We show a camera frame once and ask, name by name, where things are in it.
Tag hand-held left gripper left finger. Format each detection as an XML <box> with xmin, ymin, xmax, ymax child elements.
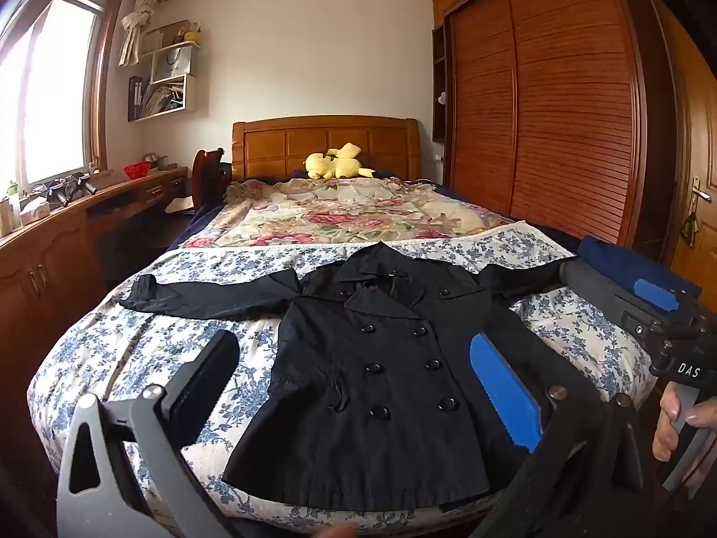
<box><xmin>56</xmin><ymin>330</ymin><xmax>242</xmax><ymax>538</ymax></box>

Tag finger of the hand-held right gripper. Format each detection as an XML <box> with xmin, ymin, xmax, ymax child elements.
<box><xmin>609</xmin><ymin>291</ymin><xmax>669</xmax><ymax>344</ymax></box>
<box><xmin>634</xmin><ymin>278</ymin><xmax>704</xmax><ymax>326</ymax></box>

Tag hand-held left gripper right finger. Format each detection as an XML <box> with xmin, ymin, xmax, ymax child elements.
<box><xmin>469</xmin><ymin>332</ymin><xmax>656</xmax><ymax>538</ymax></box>

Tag black coat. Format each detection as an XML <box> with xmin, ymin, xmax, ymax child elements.
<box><xmin>117</xmin><ymin>241</ymin><xmax>583</xmax><ymax>516</ymax></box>

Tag person's right hand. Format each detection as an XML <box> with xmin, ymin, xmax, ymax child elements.
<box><xmin>652</xmin><ymin>386</ymin><xmax>717</xmax><ymax>463</ymax></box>

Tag navy folded cloth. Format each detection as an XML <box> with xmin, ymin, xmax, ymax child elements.
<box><xmin>577</xmin><ymin>235</ymin><xmax>702</xmax><ymax>298</ymax></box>

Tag grey folded cloth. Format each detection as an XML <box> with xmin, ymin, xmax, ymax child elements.
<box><xmin>560</xmin><ymin>260</ymin><xmax>645</xmax><ymax>315</ymax></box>

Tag blue floral bedspread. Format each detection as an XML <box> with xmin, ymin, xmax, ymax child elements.
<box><xmin>27</xmin><ymin>223</ymin><xmax>659</xmax><ymax>536</ymax></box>

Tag wooden door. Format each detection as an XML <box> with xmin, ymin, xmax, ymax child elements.
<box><xmin>652</xmin><ymin>0</ymin><xmax>717</xmax><ymax>315</ymax></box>

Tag wooden desk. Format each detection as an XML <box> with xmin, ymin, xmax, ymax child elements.
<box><xmin>0</xmin><ymin>165</ymin><xmax>188</xmax><ymax>516</ymax></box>

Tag dark wooden chair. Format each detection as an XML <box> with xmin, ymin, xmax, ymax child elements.
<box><xmin>190</xmin><ymin>147</ymin><xmax>232</xmax><ymax>211</ymax></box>

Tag red floral quilt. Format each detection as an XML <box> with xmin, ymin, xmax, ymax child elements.
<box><xmin>185</xmin><ymin>176</ymin><xmax>522</xmax><ymax>250</ymax></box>

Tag wooden louvred wardrobe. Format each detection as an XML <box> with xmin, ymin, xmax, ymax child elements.
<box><xmin>431</xmin><ymin>0</ymin><xmax>681</xmax><ymax>261</ymax></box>

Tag black metal devices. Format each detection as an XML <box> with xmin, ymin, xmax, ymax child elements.
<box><xmin>48</xmin><ymin>174</ymin><xmax>99</xmax><ymax>206</ymax></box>

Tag yellow plush toy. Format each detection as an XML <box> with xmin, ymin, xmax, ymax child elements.
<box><xmin>303</xmin><ymin>143</ymin><xmax>375</xmax><ymax>180</ymax></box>

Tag white bottles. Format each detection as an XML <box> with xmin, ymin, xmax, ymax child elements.
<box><xmin>0</xmin><ymin>182</ymin><xmax>23</xmax><ymax>236</ymax></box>

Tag wooden bed headboard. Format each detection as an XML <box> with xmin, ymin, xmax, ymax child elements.
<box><xmin>231</xmin><ymin>116</ymin><xmax>421</xmax><ymax>183</ymax></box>

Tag white paper bag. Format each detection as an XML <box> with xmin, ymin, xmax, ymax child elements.
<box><xmin>152</xmin><ymin>45</ymin><xmax>194</xmax><ymax>82</ymax></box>

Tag wooden framed window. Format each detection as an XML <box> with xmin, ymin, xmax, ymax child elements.
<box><xmin>0</xmin><ymin>0</ymin><xmax>127</xmax><ymax>197</ymax></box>

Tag tied cream curtain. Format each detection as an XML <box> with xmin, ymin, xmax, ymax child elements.
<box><xmin>117</xmin><ymin>0</ymin><xmax>169</xmax><ymax>68</ymax></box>

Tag white wall shelf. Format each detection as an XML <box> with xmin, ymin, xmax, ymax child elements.
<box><xmin>128</xmin><ymin>39</ymin><xmax>201</xmax><ymax>123</ymax></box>

